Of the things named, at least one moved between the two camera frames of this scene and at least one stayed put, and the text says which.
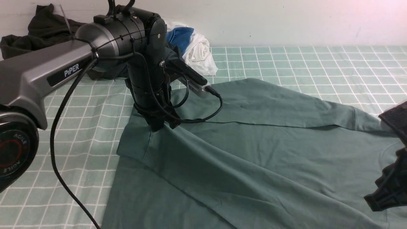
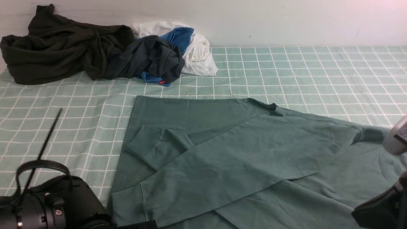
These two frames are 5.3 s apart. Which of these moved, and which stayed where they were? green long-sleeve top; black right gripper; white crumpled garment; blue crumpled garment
Moved: black right gripper; green long-sleeve top
Stayed: blue crumpled garment; white crumpled garment
